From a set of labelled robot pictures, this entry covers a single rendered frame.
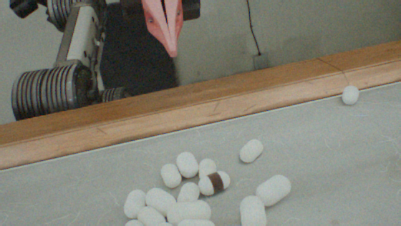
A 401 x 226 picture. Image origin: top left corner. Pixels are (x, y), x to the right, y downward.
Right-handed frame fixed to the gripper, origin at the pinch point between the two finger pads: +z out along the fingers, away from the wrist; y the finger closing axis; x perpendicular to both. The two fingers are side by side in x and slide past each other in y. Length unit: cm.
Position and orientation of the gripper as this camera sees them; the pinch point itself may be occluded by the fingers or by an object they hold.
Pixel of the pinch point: (172, 48)
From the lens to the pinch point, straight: 47.6
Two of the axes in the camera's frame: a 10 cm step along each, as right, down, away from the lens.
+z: 2.1, 8.6, -4.5
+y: 9.8, -2.0, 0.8
